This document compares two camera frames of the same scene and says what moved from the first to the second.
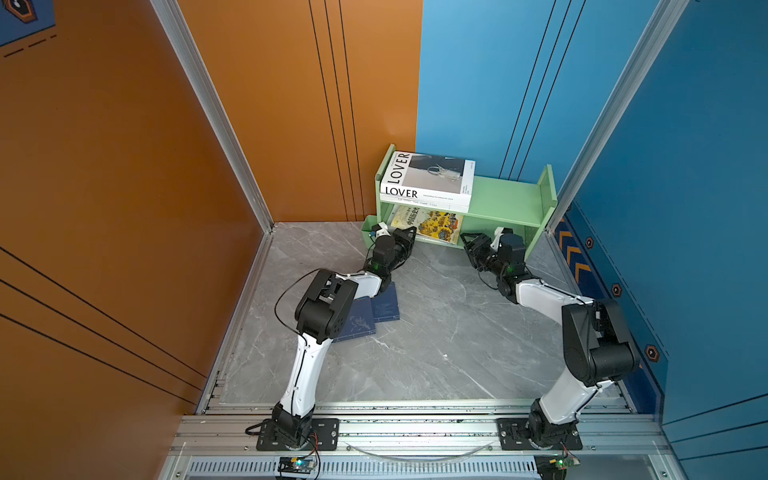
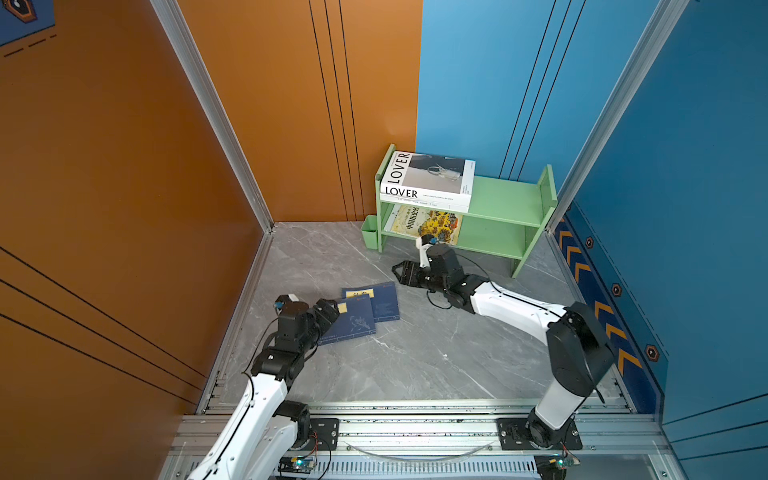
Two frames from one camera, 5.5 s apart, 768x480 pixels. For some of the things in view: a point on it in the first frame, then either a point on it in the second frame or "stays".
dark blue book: [358, 320] stays
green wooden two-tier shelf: [517, 207] stays
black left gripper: [404, 242] → [331, 313]
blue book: [386, 305] stays
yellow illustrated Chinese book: [433, 224] stays
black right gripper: [481, 243] → [411, 270]
